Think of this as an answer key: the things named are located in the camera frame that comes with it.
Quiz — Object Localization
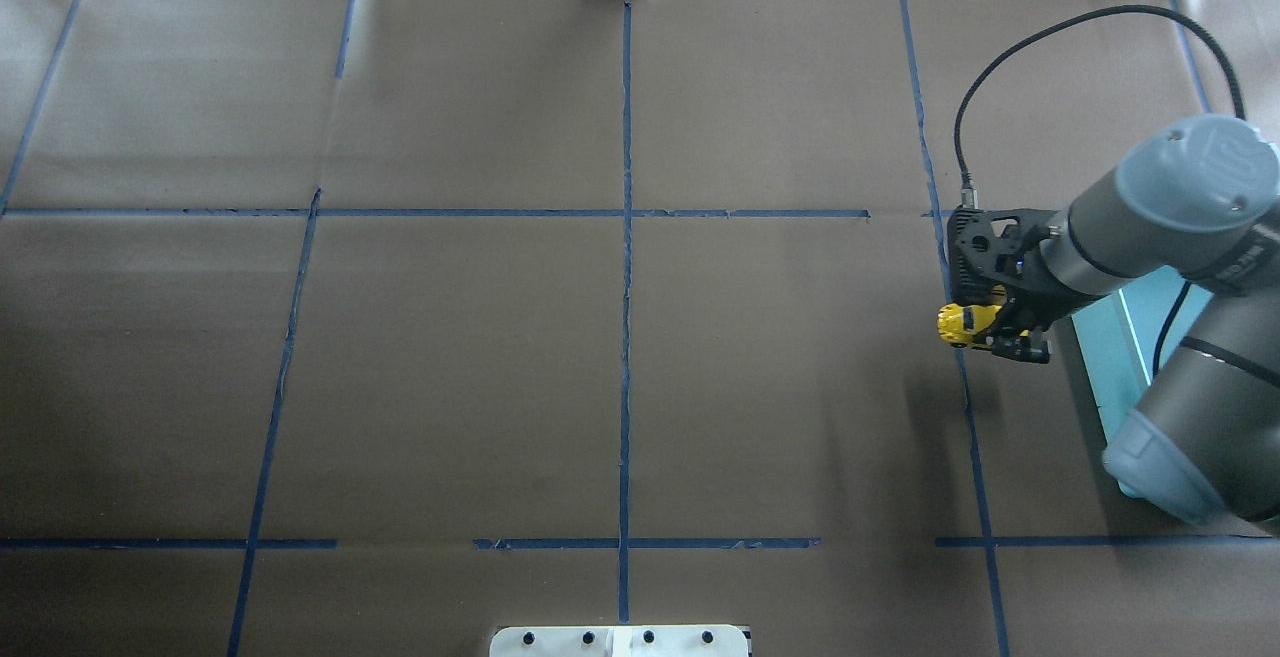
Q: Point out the light blue plastic bin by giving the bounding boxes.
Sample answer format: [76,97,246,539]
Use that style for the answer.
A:
[1070,268,1184,446]

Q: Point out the brown paper table cover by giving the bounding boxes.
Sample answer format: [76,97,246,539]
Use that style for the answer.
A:
[3,0,1277,656]

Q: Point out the right black braided cable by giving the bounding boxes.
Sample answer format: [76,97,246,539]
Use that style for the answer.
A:
[954,5,1247,210]

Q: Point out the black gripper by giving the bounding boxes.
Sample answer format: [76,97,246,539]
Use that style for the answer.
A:
[989,279,1079,365]

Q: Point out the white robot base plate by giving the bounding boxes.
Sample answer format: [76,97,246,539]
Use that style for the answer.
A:
[488,622,753,656]

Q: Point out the yellow beetle toy car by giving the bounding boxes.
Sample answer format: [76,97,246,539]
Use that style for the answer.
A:
[936,304,1002,351]

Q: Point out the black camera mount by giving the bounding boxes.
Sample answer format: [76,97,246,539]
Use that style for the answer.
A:
[945,207,1060,306]

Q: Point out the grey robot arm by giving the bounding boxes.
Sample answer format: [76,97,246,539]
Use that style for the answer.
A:
[1006,113,1279,535]

